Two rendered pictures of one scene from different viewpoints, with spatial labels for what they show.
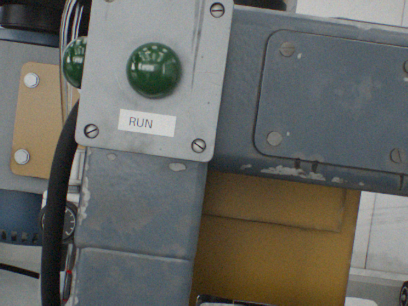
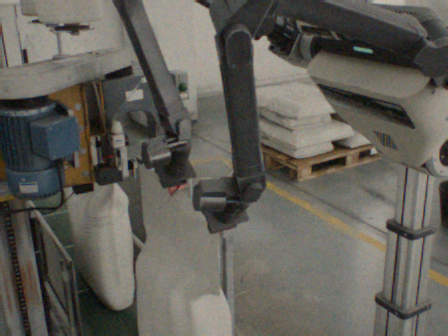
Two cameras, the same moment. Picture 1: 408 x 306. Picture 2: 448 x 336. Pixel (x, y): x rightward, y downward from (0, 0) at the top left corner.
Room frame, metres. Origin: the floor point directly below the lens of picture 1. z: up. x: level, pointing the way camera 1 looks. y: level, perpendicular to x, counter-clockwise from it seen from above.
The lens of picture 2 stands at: (1.17, 1.69, 1.67)
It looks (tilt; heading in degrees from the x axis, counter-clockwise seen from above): 20 degrees down; 241
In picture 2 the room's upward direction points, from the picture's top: 1 degrees counter-clockwise
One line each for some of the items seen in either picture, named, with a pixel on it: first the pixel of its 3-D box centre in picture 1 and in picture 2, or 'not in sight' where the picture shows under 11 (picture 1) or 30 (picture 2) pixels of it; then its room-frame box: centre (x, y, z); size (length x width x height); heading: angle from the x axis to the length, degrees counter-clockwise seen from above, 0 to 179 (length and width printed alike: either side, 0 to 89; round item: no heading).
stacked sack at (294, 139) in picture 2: not in sight; (310, 131); (-1.58, -1.84, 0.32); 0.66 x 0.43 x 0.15; 3
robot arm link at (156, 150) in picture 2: not in sight; (165, 141); (0.65, 0.42, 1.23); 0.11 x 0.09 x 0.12; 3
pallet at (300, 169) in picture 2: not in sight; (319, 146); (-1.87, -2.07, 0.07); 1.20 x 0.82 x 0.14; 4
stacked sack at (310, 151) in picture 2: not in sight; (291, 140); (-1.53, -2.03, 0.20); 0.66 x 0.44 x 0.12; 92
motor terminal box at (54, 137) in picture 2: not in sight; (56, 140); (0.89, 0.30, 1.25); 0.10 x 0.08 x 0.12; 27
